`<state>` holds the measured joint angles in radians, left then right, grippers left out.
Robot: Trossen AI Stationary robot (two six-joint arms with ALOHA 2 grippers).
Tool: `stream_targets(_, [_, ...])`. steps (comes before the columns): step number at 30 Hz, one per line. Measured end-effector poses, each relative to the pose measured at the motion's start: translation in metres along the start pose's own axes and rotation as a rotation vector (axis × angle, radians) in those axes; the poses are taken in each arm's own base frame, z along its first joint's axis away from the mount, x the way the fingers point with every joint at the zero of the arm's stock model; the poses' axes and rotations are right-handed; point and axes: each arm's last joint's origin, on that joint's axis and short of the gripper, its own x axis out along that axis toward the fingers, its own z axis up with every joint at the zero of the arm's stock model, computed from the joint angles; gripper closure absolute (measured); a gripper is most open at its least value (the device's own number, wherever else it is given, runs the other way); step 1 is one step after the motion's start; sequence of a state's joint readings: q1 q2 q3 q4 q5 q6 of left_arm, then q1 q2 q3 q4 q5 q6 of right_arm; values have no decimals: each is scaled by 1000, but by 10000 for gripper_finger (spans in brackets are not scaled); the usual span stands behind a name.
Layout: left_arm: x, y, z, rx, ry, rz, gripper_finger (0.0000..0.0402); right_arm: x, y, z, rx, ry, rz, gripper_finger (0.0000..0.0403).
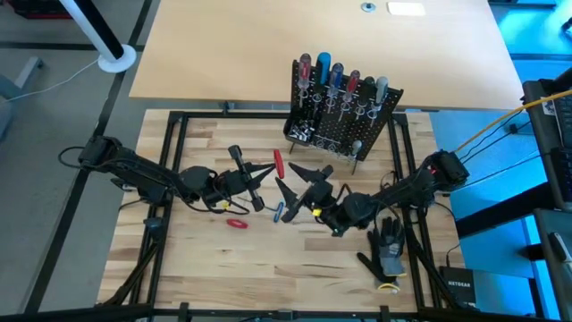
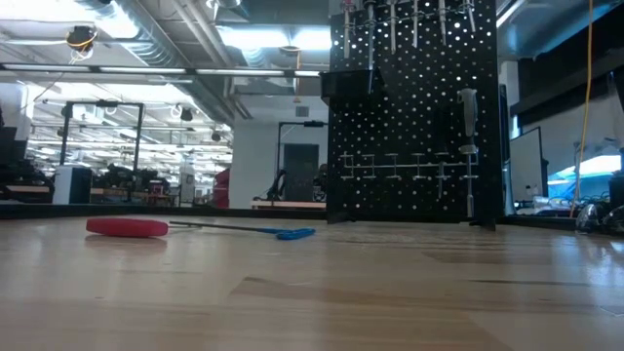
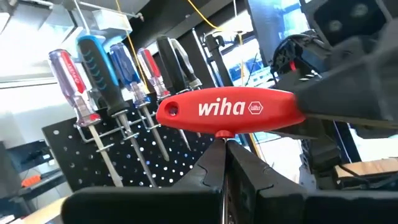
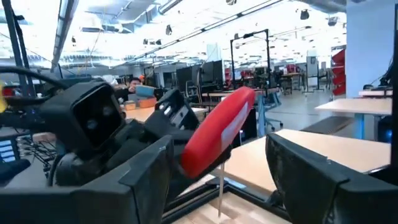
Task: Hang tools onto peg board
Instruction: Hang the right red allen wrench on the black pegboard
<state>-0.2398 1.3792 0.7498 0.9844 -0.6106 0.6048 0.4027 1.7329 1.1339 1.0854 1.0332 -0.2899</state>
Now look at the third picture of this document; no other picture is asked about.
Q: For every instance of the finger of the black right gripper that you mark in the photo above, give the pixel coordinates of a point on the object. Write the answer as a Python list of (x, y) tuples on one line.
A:
[(311, 130), (357, 87)]

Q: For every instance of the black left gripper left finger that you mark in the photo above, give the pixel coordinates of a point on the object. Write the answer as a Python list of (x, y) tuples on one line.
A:
[(186, 202)]

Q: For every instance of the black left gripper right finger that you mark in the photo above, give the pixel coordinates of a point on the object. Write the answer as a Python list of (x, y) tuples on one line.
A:
[(264, 202)]

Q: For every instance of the chrome extension bar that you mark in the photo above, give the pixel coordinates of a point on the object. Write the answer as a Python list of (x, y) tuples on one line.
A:
[(191, 74)]

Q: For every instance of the blue black grip screwdriver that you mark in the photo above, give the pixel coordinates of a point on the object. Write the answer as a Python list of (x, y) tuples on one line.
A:
[(99, 77)]

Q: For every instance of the clear red striped screwdriver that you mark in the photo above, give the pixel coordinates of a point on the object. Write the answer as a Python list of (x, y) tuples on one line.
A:
[(73, 84)]

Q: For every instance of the black perforated peg board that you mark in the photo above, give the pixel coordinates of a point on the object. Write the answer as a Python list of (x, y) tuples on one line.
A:
[(93, 161)]

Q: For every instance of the light wooden side table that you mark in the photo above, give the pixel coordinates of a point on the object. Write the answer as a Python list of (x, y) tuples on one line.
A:
[(43, 214)]

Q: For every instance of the small orange object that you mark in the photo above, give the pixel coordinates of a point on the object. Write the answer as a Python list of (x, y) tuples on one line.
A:
[(31, 181)]

